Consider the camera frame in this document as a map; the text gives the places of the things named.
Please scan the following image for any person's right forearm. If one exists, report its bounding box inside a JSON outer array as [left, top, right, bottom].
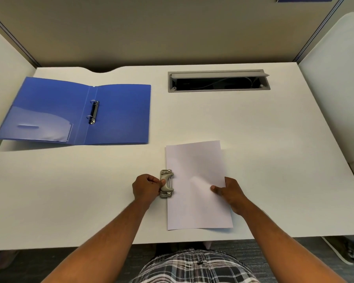
[[240, 202, 347, 283]]

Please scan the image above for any person's plaid shirt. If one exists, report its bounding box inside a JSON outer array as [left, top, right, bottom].
[[137, 248, 261, 283]]

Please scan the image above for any person's left hand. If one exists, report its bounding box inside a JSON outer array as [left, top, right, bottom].
[[132, 174, 166, 204]]

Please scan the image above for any grey desk cable tray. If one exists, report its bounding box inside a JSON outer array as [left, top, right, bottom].
[[168, 70, 271, 93]]

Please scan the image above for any metal binder ring mechanism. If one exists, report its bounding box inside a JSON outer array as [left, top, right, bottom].
[[86, 99, 100, 125]]

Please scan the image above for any open blue ring binder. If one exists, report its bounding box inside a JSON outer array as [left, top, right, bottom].
[[0, 76, 151, 145]]

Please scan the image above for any white paper sheet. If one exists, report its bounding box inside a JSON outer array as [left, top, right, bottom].
[[165, 140, 234, 231]]

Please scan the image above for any person's left forearm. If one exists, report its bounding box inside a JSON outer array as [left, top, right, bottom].
[[40, 199, 152, 283]]

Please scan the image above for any person's right hand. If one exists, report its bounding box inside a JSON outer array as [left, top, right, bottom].
[[210, 177, 250, 217]]

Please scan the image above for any grey metal hole punch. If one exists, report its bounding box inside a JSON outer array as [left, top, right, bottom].
[[160, 170, 174, 198]]

